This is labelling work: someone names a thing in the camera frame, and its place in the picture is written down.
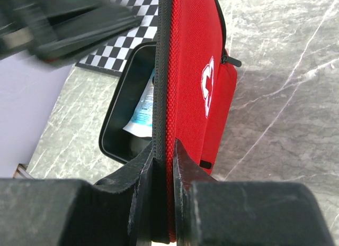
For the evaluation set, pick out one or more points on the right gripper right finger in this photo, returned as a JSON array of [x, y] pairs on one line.
[[211, 212]]

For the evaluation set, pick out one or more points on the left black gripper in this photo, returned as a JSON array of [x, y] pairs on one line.
[[61, 32]]

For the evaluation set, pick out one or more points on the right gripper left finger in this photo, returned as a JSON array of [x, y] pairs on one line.
[[114, 211]]

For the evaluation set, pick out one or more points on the blue white bandage packet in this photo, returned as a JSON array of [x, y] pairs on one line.
[[140, 124]]

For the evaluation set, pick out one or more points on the red black medicine case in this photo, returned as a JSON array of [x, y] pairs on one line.
[[194, 85]]

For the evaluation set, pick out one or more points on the black white chessboard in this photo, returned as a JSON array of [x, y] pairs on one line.
[[111, 58]]

